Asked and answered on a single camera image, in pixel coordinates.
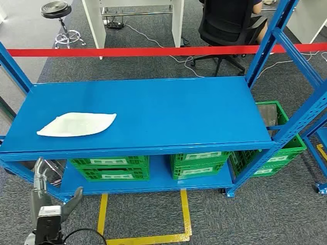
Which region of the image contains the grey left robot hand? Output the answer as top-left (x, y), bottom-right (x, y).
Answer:
top-left (30, 157), bottom-right (84, 234)

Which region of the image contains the white curved plastic part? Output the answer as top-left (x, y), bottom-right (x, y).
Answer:
top-left (37, 112), bottom-right (117, 138)

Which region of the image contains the blue metal shelf rack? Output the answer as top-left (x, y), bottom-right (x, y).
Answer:
top-left (0, 0), bottom-right (327, 204)
top-left (301, 113), bottom-right (327, 196)

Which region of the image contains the black round stool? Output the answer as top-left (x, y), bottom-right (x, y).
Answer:
top-left (40, 1), bottom-right (87, 50)

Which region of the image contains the red barrier tape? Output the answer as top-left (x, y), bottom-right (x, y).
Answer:
top-left (6, 43), bottom-right (327, 58)

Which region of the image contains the white desk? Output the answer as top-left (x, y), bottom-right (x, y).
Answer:
top-left (81, 0), bottom-right (185, 61)
top-left (285, 0), bottom-right (327, 44)

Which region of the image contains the black office chair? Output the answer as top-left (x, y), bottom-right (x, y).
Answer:
top-left (190, 0), bottom-right (269, 77)

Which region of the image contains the grey sheet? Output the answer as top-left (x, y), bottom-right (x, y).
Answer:
top-left (257, 103), bottom-right (279, 136)

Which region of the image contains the person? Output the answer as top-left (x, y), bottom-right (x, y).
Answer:
top-left (251, 0), bottom-right (270, 46)

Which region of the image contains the chrome stanchion post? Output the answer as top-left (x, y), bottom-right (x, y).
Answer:
top-left (42, 158), bottom-right (67, 187)

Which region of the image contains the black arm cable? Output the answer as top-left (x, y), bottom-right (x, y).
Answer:
top-left (61, 228), bottom-right (108, 245)

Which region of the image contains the white floor cable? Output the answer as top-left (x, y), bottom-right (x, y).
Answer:
top-left (257, 51), bottom-right (327, 79)
top-left (125, 23), bottom-right (205, 79)

